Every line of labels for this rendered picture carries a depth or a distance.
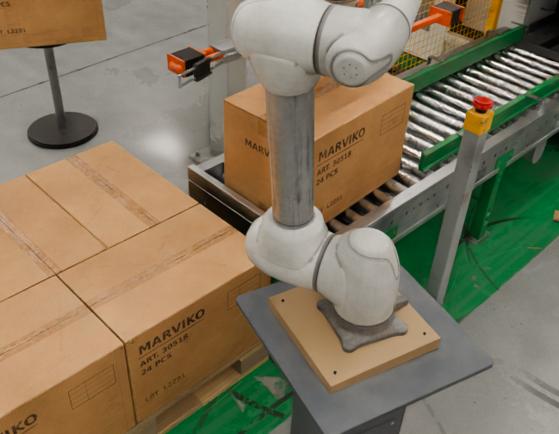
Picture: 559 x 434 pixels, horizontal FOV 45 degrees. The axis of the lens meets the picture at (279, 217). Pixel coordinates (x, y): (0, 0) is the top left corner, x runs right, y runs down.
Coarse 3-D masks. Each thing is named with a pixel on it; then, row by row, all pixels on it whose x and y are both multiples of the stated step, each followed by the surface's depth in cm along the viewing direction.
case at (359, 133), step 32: (256, 96) 235; (320, 96) 237; (352, 96) 238; (384, 96) 239; (224, 128) 240; (256, 128) 227; (320, 128) 219; (352, 128) 228; (384, 128) 246; (224, 160) 248; (256, 160) 235; (320, 160) 222; (352, 160) 238; (384, 160) 257; (256, 192) 243; (320, 192) 231; (352, 192) 249
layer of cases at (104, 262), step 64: (0, 192) 253; (64, 192) 254; (128, 192) 256; (0, 256) 224; (64, 256) 225; (128, 256) 227; (192, 256) 228; (0, 320) 201; (64, 320) 202; (128, 320) 203; (192, 320) 215; (0, 384) 183; (64, 384) 186; (128, 384) 207; (192, 384) 233
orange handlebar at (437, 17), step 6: (360, 0) 230; (360, 6) 228; (426, 18) 219; (432, 18) 219; (438, 18) 222; (414, 24) 214; (420, 24) 216; (426, 24) 218; (414, 30) 215; (210, 48) 194; (210, 54) 191; (210, 60) 190; (174, 66) 185; (180, 66) 184
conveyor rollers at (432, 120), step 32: (480, 64) 360; (512, 64) 364; (544, 64) 363; (416, 96) 329; (448, 96) 328; (512, 96) 332; (416, 128) 303; (448, 128) 303; (416, 160) 286; (448, 160) 285
